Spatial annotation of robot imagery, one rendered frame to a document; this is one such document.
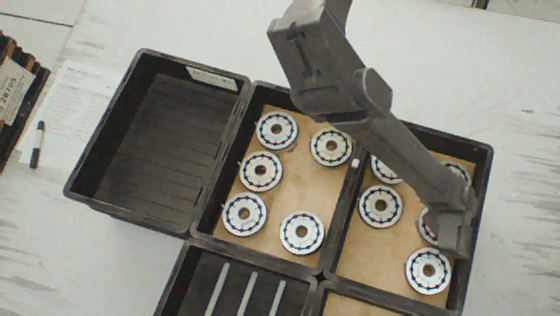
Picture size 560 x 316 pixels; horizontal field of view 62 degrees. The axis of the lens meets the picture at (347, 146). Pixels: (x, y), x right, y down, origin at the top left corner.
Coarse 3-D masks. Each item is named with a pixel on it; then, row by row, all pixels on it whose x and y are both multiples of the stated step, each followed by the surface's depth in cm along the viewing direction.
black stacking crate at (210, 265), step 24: (192, 264) 103; (216, 264) 106; (240, 264) 106; (192, 288) 104; (240, 288) 104; (264, 288) 105; (288, 288) 105; (168, 312) 97; (192, 312) 103; (216, 312) 103; (264, 312) 103; (288, 312) 103
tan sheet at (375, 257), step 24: (360, 192) 113; (408, 192) 113; (408, 216) 111; (360, 240) 109; (384, 240) 109; (408, 240) 109; (360, 264) 107; (384, 264) 107; (384, 288) 105; (408, 288) 105
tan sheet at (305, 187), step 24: (312, 120) 119; (288, 168) 115; (312, 168) 115; (240, 192) 112; (288, 192) 113; (312, 192) 113; (336, 192) 113; (240, 240) 108; (264, 240) 108; (312, 264) 107
